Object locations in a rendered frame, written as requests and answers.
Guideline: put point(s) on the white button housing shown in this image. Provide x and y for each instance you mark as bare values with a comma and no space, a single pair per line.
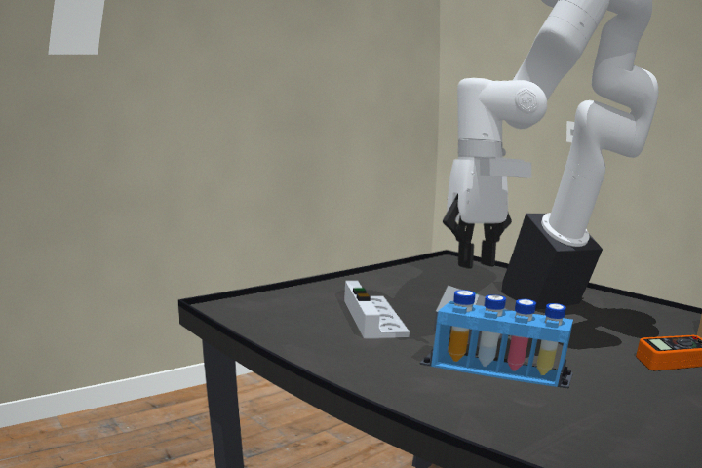
448,296

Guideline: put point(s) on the blue screw cap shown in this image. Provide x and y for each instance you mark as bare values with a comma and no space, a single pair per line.
495,302
525,306
555,311
464,297

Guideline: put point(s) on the orange pocket multimeter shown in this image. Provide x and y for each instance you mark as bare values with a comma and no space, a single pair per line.
670,352

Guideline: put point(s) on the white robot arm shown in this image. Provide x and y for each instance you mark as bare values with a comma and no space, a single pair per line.
483,105

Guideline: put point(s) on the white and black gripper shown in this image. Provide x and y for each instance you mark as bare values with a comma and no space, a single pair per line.
486,196

